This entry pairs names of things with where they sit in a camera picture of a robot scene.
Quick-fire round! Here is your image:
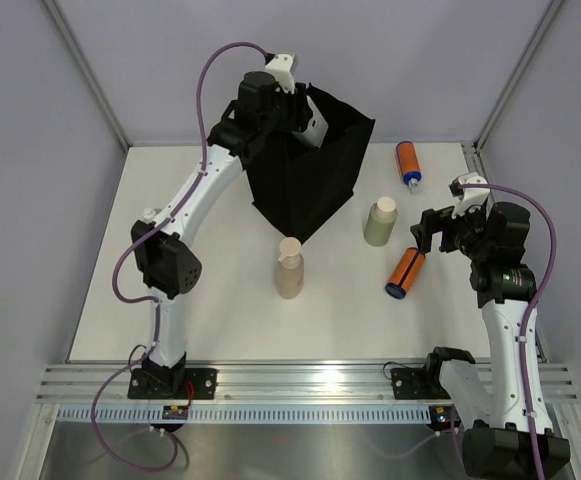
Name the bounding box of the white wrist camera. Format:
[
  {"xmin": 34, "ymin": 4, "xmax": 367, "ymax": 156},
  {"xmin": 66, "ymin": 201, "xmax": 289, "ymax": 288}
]
[
  {"xmin": 264, "ymin": 53, "xmax": 298, "ymax": 94},
  {"xmin": 449, "ymin": 172, "xmax": 490, "ymax": 218}
]

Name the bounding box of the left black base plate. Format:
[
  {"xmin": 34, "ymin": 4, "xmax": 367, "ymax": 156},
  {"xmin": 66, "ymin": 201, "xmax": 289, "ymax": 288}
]
[{"xmin": 127, "ymin": 368, "xmax": 217, "ymax": 400}]

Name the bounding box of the white slotted cable duct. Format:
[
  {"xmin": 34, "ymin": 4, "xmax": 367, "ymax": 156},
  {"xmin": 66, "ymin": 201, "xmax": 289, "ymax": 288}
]
[{"xmin": 57, "ymin": 403, "xmax": 431, "ymax": 425}]

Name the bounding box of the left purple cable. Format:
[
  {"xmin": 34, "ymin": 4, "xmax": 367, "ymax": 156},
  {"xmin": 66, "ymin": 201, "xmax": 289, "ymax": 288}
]
[{"xmin": 89, "ymin": 42, "xmax": 274, "ymax": 472}]

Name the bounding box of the left aluminium corner post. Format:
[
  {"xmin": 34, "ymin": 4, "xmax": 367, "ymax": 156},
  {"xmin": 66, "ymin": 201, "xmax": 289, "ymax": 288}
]
[{"xmin": 40, "ymin": 0, "xmax": 132, "ymax": 153}]

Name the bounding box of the green bottle white cap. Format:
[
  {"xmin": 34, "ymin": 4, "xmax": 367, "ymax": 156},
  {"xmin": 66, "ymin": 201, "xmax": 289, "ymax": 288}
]
[{"xmin": 364, "ymin": 196, "xmax": 398, "ymax": 247}]

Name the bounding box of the orange tube front right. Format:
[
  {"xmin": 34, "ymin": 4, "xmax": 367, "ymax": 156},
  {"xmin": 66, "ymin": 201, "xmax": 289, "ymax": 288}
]
[{"xmin": 385, "ymin": 247, "xmax": 426, "ymax": 299}]

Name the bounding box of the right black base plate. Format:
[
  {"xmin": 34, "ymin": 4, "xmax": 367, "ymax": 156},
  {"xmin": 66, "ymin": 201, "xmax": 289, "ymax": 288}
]
[{"xmin": 390, "ymin": 367, "xmax": 450, "ymax": 400}]

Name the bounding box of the black canvas bag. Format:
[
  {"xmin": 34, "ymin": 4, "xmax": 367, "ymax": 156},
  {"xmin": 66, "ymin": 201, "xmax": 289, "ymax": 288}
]
[{"xmin": 246, "ymin": 86, "xmax": 375, "ymax": 243}]

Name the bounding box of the amber liquid clear bottle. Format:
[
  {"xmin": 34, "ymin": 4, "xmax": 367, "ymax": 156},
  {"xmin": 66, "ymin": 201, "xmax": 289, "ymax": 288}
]
[{"xmin": 142, "ymin": 208, "xmax": 160, "ymax": 223}]

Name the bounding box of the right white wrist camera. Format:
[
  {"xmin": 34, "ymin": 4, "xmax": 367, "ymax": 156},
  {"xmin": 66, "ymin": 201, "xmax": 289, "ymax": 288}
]
[{"xmin": 449, "ymin": 172, "xmax": 490, "ymax": 218}]

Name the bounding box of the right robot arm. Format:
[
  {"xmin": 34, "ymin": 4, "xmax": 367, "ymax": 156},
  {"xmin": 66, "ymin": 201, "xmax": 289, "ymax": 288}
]
[{"xmin": 411, "ymin": 202, "xmax": 571, "ymax": 479}]

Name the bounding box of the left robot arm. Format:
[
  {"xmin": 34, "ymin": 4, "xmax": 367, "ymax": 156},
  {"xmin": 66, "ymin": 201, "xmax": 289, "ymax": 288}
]
[{"xmin": 128, "ymin": 71, "xmax": 315, "ymax": 399}]

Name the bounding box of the right side aluminium rail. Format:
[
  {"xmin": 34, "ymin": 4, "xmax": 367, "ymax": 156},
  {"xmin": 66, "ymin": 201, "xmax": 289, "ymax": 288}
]
[{"xmin": 461, "ymin": 142, "xmax": 487, "ymax": 178}]

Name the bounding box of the orange tube near bag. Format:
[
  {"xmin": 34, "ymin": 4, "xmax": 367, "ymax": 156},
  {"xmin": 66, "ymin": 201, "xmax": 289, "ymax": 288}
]
[{"xmin": 395, "ymin": 141, "xmax": 423, "ymax": 193}]

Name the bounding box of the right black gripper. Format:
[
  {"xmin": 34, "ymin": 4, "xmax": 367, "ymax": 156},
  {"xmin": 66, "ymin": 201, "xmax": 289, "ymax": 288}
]
[{"xmin": 411, "ymin": 200, "xmax": 493, "ymax": 263}]

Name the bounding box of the right aluminium corner post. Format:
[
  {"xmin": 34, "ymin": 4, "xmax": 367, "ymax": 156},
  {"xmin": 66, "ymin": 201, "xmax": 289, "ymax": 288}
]
[{"xmin": 473, "ymin": 0, "xmax": 568, "ymax": 153}]

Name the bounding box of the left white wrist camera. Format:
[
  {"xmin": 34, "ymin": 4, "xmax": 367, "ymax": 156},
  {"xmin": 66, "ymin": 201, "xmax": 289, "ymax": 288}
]
[{"xmin": 264, "ymin": 53, "xmax": 298, "ymax": 94}]

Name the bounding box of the beige pump bottle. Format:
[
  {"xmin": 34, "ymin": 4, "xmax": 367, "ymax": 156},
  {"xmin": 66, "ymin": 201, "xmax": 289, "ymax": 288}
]
[{"xmin": 276, "ymin": 237, "xmax": 304, "ymax": 299}]

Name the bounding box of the aluminium corner post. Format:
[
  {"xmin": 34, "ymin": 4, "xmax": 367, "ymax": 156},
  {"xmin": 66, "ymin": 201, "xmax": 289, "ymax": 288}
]
[
  {"xmin": 40, "ymin": 0, "xmax": 132, "ymax": 153},
  {"xmin": 473, "ymin": 0, "xmax": 568, "ymax": 153}
]

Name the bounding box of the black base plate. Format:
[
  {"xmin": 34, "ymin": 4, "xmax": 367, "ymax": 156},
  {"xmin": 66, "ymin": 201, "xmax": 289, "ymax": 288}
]
[
  {"xmin": 127, "ymin": 368, "xmax": 217, "ymax": 400},
  {"xmin": 390, "ymin": 367, "xmax": 450, "ymax": 400}
]

